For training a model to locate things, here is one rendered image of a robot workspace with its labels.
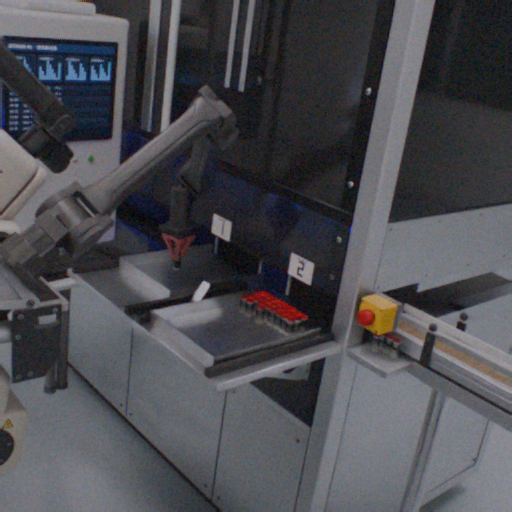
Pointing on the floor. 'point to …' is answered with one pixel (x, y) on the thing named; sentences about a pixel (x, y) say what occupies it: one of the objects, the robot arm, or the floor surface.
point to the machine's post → (365, 240)
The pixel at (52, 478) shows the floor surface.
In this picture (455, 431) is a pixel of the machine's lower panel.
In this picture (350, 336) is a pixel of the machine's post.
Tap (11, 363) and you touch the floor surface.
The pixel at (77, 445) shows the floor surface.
